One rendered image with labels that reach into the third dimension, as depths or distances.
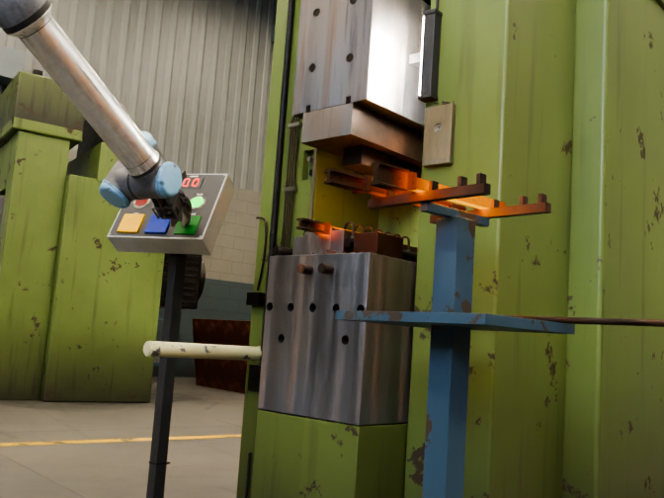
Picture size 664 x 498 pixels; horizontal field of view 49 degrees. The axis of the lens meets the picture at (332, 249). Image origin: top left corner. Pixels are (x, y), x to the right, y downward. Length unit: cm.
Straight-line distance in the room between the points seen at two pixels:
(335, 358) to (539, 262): 64
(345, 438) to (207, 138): 982
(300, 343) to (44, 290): 493
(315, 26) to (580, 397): 137
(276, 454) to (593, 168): 126
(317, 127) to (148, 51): 923
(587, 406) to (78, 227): 528
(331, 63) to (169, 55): 933
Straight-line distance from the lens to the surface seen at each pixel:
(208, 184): 242
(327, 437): 197
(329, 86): 223
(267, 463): 213
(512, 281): 199
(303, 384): 203
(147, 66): 1128
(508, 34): 210
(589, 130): 239
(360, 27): 222
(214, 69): 1188
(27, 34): 174
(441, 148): 206
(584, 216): 233
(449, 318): 137
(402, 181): 147
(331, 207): 241
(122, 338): 688
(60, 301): 673
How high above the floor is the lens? 68
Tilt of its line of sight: 7 degrees up
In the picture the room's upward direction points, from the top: 4 degrees clockwise
